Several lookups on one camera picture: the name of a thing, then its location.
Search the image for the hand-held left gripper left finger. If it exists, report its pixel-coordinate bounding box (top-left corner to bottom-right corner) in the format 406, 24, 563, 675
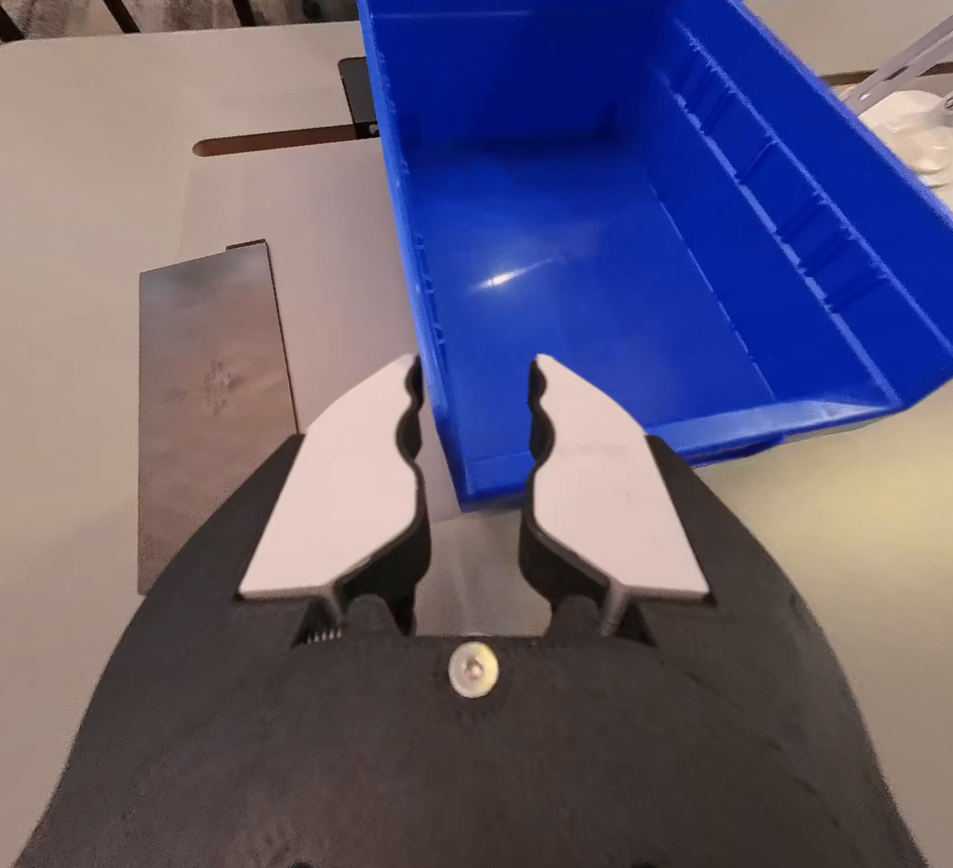
237, 353, 433, 636

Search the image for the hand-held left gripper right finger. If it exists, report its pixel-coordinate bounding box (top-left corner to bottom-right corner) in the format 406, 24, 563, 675
519, 353, 713, 636

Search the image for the blue plastic bin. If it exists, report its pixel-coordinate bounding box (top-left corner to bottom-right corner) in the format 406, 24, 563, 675
350, 0, 953, 515

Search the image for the dark metal divider plate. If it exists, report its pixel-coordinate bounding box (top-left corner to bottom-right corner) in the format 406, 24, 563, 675
138, 238, 299, 595

